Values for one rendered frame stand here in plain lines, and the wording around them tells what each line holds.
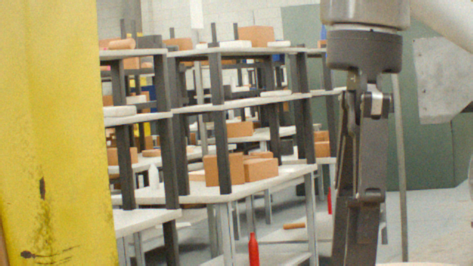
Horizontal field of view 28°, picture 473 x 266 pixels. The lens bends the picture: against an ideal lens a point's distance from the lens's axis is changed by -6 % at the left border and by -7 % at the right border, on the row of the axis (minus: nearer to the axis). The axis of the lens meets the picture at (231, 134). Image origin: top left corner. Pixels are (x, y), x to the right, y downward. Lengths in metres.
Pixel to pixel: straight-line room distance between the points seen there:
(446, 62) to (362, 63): 0.71
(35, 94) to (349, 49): 1.05
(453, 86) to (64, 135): 0.79
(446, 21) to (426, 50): 0.53
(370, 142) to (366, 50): 0.09
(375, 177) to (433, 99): 0.74
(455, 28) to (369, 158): 0.26
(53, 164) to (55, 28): 0.27
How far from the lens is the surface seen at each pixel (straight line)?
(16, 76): 1.87
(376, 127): 0.87
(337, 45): 0.91
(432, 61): 1.60
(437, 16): 1.08
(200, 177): 6.01
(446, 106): 1.60
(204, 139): 7.77
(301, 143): 6.98
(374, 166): 0.87
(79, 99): 2.00
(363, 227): 0.89
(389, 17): 0.90
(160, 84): 4.69
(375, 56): 0.90
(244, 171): 5.70
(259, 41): 5.82
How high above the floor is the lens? 1.48
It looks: 3 degrees down
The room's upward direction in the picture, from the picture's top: 5 degrees counter-clockwise
